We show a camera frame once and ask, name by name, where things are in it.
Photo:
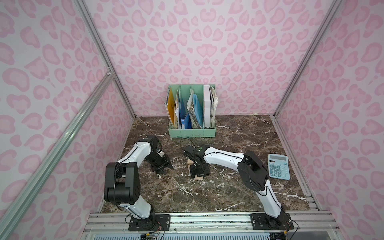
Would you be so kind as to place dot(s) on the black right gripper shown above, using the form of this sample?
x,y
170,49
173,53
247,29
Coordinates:
x,y
199,169

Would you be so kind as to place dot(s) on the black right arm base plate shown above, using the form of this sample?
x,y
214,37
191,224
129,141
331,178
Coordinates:
x,y
265,222

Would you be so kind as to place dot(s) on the mint green file organizer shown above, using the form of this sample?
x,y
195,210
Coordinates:
x,y
192,132

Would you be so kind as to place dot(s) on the papers and folders stack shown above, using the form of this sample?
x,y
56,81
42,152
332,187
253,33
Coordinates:
x,y
192,106

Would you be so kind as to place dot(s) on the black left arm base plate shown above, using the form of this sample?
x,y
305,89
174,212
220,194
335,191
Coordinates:
x,y
155,222

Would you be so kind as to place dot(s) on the aluminium front rail frame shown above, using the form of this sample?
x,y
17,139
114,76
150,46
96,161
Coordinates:
x,y
309,225

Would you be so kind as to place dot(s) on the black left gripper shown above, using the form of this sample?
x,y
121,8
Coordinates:
x,y
162,162

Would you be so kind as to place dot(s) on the teal desk calculator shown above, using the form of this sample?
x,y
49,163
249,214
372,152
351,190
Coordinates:
x,y
278,166

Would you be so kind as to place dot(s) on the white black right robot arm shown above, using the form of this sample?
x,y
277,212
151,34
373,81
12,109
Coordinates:
x,y
252,171

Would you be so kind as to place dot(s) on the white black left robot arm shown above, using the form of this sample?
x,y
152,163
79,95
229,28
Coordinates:
x,y
122,180

